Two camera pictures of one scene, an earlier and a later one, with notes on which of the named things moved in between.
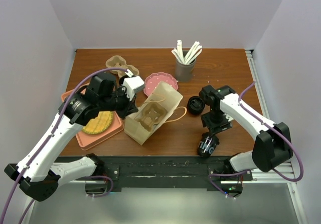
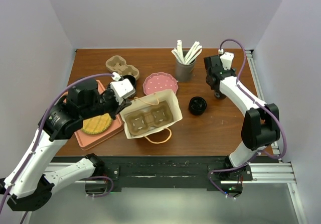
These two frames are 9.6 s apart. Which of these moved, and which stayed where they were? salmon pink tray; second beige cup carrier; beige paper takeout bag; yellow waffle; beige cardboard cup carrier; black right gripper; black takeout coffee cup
Moved: black takeout coffee cup; beige paper takeout bag; black right gripper; beige cardboard cup carrier
Stayed: salmon pink tray; second beige cup carrier; yellow waffle
